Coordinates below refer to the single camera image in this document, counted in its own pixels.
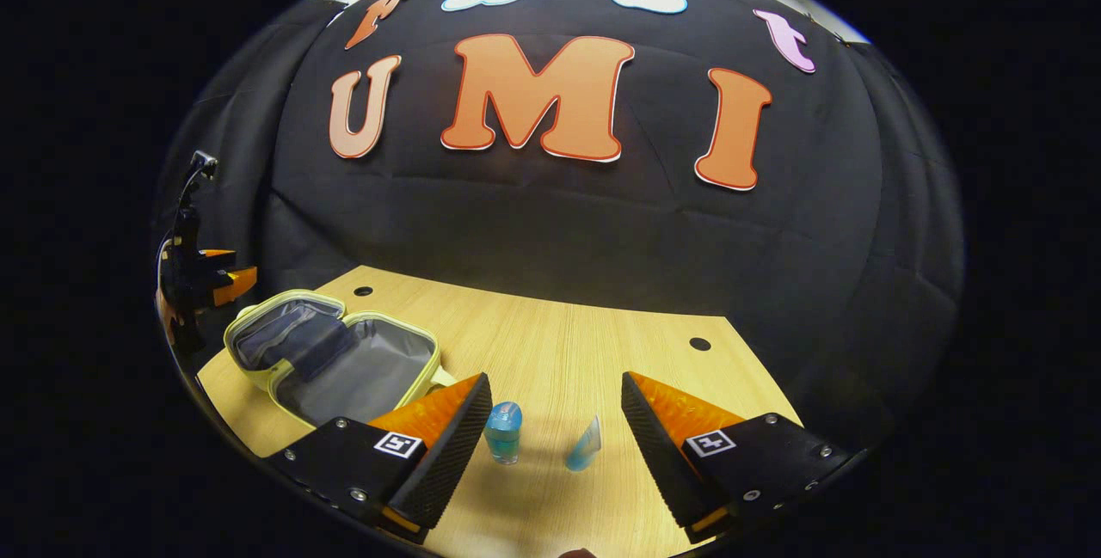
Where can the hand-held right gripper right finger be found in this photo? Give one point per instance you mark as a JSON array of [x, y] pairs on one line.
[[658, 446]]

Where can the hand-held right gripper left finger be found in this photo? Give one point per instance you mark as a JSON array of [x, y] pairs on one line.
[[452, 446]]

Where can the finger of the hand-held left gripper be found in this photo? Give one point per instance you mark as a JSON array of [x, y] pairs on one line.
[[234, 285], [219, 257]]

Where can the blue skin care bottle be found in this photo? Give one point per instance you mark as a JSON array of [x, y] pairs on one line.
[[503, 433]]

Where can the white and blue tube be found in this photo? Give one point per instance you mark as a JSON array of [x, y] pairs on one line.
[[585, 446]]

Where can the pale yellow suitcase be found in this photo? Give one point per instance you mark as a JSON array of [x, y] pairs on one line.
[[361, 369]]

